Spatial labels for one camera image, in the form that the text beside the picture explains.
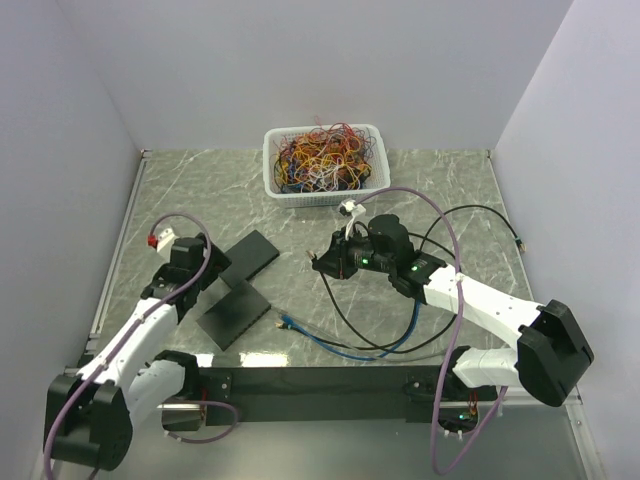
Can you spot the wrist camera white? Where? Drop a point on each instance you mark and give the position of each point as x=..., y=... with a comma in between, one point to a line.
x=353, y=210
x=162, y=242

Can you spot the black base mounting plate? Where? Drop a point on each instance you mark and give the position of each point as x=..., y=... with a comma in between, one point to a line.
x=280, y=394

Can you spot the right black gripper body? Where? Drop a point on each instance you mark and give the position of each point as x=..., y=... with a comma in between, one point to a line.
x=351, y=254

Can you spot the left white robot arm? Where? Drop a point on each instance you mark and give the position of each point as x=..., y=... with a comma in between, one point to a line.
x=90, y=416

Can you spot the black network switch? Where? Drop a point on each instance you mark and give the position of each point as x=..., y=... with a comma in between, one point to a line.
x=233, y=315
x=248, y=257

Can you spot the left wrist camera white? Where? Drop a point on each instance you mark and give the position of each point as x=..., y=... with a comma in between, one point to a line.
x=162, y=242

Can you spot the white plastic basket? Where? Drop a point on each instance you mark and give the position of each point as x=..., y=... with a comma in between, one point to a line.
x=322, y=165

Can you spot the aluminium frame rail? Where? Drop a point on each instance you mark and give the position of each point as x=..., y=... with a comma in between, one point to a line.
x=96, y=328

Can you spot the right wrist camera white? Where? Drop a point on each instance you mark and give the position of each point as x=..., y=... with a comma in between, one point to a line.
x=353, y=210

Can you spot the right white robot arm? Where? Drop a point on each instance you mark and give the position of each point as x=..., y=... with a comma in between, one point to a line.
x=545, y=352

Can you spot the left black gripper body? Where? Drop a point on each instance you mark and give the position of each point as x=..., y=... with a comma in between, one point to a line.
x=217, y=264

